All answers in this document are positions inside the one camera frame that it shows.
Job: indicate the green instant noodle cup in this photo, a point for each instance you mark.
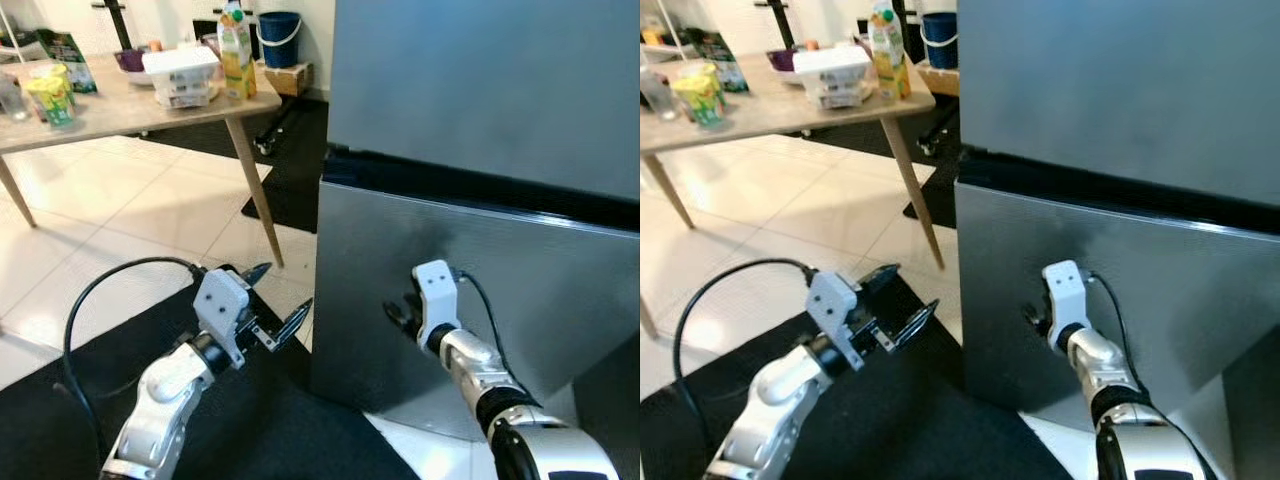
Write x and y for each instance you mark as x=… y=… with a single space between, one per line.
x=700 y=105
x=50 y=105

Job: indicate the clear plastic food container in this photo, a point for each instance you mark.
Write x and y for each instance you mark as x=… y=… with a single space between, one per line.
x=185 y=95
x=835 y=95

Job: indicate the green yellow juice carton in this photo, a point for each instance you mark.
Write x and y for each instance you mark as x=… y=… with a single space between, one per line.
x=890 y=60
x=237 y=60

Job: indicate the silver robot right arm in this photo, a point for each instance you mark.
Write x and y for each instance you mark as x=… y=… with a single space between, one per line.
x=1150 y=440
x=520 y=430

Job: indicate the dark floor mat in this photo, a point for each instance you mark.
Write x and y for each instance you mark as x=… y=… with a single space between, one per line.
x=900 y=430
x=250 y=420

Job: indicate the blue bucket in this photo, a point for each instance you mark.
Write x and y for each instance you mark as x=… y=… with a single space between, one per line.
x=940 y=40
x=280 y=40

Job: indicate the deep white bowl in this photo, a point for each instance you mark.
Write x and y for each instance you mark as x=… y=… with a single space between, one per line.
x=138 y=78
x=790 y=78

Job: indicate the white square lidded container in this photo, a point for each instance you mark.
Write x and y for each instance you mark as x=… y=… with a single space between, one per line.
x=180 y=62
x=830 y=62

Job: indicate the stainless steel fridge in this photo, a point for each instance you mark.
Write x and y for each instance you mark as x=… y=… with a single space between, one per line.
x=450 y=195
x=1100 y=215

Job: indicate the wooden dining table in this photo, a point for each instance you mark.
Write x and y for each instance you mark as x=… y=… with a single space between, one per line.
x=915 y=190
x=255 y=180

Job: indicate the green snack bag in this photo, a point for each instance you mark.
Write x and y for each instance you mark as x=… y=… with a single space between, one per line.
x=65 y=55
x=718 y=55

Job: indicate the tan cardboard box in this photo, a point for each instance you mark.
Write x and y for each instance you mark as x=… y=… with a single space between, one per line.
x=290 y=80
x=938 y=80

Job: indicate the steel fridge main door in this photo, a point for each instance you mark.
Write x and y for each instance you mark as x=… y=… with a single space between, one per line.
x=1150 y=300
x=500 y=300

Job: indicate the steel fridge freezer door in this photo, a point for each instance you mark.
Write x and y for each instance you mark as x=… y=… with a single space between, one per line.
x=1120 y=100
x=480 y=90

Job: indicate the purple cup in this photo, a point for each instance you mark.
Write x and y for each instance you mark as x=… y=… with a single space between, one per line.
x=782 y=60
x=130 y=60

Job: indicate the black metal stand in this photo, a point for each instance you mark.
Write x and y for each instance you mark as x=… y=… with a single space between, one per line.
x=118 y=20
x=780 y=20

